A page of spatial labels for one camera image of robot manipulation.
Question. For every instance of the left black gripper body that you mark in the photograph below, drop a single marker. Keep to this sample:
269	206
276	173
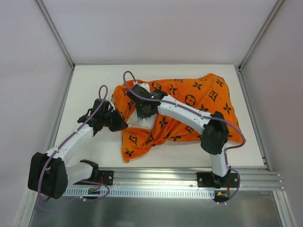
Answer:
113	120

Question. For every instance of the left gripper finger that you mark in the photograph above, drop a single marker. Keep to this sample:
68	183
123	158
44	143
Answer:
116	118
117	125

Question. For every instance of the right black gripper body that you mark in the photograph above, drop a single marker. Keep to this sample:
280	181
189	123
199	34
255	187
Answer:
145	110

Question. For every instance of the white pillow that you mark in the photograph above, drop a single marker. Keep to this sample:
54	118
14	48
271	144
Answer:
144	123

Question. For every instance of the orange patterned pillowcase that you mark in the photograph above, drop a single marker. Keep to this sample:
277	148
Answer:
209	93

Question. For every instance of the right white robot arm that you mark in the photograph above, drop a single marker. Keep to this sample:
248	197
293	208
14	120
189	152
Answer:
212	127

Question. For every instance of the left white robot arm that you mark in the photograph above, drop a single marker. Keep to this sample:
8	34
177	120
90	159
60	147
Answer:
49	172

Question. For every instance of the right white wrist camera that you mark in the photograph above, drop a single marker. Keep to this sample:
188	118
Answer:
143	85

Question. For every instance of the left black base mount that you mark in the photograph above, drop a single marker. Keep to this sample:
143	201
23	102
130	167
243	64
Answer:
104	176

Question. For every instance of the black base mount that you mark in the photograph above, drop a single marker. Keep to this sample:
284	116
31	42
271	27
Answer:
210	180
104	176

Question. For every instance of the aluminium mounting rail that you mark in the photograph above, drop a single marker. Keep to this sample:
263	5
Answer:
186	178

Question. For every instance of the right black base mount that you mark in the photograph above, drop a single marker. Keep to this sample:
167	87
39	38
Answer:
210	180

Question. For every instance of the left aluminium frame post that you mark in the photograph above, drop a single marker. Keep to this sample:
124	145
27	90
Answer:
48	19

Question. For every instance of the aluminium frame post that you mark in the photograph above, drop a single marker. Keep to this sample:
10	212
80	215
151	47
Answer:
274	11
48	19

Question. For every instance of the white slotted cable duct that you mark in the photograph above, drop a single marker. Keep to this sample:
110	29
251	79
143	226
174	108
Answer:
140	193

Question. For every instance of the right aluminium frame post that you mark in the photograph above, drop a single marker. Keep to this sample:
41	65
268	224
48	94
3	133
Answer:
274	11

